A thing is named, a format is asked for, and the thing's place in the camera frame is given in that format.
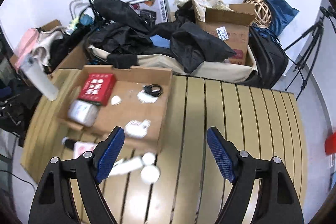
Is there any pink wet wipes pack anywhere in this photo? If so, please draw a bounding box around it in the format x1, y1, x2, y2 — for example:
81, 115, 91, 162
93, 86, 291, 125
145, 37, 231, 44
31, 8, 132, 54
73, 141, 97, 159

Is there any black charger plug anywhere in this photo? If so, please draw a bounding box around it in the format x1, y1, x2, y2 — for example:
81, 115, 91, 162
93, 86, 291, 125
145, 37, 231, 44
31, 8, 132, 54
62, 136, 77, 151

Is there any white tube bottle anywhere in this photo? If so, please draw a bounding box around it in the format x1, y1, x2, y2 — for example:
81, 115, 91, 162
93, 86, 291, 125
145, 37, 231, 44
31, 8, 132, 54
109, 152, 156, 177

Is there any white plastic jar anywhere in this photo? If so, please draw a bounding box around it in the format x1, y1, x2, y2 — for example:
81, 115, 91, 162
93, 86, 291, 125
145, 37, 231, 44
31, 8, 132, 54
67, 100, 99, 127

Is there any small white round case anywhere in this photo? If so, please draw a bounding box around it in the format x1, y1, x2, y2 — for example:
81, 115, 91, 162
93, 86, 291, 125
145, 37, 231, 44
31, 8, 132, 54
110, 96, 122, 105

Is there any red printed box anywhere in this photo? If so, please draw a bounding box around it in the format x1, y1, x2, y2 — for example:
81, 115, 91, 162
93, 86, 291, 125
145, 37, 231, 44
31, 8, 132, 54
77, 73, 117, 106

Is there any black cable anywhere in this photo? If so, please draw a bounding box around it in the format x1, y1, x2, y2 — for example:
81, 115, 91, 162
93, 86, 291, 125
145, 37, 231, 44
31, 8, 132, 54
142, 84, 164, 97

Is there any red bucket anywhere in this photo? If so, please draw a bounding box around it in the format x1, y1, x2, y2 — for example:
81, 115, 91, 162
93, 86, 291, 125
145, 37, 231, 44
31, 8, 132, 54
325, 132, 336, 156

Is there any folding slatted camping table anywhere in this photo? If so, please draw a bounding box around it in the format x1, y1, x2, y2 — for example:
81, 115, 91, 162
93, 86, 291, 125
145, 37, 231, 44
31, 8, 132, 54
21, 65, 307, 223

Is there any black stroller cart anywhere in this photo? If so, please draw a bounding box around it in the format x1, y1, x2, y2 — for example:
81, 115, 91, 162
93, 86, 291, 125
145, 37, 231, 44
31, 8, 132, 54
1, 79, 42, 147

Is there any shallow cardboard tray box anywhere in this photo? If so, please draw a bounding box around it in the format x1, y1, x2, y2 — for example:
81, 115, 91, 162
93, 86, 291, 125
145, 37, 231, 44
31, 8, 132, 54
58, 65, 173, 153

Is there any white thermos bottle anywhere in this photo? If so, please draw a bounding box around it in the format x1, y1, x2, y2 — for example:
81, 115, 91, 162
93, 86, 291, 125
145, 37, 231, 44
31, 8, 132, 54
20, 54, 59, 101

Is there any black suitcase bag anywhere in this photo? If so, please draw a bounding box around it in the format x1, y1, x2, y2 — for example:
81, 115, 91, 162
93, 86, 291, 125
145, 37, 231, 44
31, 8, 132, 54
240, 26, 289, 89

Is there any large cardboard box left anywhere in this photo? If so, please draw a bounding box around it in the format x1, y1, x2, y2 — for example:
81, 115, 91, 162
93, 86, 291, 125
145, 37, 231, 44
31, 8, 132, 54
10, 19, 91, 75

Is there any pink backpack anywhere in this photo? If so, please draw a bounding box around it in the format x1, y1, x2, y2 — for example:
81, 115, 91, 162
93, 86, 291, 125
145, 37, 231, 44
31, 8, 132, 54
14, 28, 40, 71

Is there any black clothes pile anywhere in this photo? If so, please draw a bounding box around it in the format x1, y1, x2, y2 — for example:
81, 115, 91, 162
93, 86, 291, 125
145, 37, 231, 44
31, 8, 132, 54
80, 0, 235, 73

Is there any open cardboard box back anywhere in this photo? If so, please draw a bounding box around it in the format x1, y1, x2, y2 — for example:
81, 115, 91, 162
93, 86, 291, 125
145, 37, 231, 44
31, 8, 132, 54
192, 0, 256, 65

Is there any wicker ball lamp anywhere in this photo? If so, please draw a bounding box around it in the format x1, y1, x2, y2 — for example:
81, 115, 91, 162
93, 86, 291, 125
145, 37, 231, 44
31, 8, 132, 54
244, 0, 272, 28

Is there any blue cushion bag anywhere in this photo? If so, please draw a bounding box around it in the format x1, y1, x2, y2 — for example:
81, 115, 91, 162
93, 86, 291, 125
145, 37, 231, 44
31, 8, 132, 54
253, 0, 299, 39

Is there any printed appliance box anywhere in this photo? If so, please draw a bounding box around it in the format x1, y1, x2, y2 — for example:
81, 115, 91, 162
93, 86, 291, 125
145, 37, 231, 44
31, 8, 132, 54
128, 0, 170, 28

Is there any camera tripod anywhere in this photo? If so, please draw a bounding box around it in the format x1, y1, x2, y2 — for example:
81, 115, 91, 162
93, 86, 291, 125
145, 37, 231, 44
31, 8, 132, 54
284, 6, 335, 100

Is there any white folding chair frame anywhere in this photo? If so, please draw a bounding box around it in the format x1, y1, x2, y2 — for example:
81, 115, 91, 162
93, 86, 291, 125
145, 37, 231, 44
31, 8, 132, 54
69, 0, 89, 19

